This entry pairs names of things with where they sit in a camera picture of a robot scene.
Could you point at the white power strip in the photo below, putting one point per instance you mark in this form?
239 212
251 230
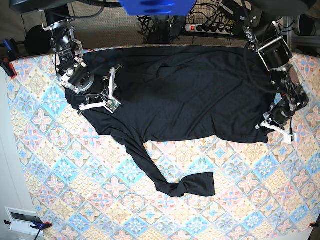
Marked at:
210 29

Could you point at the orange black clamp left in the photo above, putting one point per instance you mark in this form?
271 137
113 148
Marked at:
8 67

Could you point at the black round speaker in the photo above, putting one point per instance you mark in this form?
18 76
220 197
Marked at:
37 41

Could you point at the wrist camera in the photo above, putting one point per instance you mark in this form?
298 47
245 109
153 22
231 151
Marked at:
112 105
289 138

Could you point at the blue orange clamp lower left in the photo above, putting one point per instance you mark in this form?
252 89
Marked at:
40 226

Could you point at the white floor vent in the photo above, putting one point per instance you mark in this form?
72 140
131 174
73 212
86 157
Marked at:
22 220

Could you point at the orange clamp lower right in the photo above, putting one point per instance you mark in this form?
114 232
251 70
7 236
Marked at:
314 225

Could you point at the black t-shirt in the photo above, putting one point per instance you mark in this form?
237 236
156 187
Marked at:
179 93

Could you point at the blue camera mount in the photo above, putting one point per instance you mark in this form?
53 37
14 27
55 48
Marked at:
157 7

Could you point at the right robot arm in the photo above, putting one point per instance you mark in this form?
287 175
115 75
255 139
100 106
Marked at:
68 49

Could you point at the patterned tablecloth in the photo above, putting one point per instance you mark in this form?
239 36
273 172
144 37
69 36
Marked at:
89 188

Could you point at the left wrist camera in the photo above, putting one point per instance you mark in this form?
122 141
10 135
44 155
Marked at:
289 138

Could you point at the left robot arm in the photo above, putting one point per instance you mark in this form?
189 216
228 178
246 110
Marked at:
269 44

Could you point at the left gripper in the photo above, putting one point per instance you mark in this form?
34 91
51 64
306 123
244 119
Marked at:
278 115

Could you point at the blue clamp upper left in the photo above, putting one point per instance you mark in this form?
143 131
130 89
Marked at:
9 45

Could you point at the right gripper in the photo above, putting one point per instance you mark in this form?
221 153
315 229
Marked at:
83 83

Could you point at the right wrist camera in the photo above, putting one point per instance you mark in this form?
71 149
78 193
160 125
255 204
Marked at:
112 105

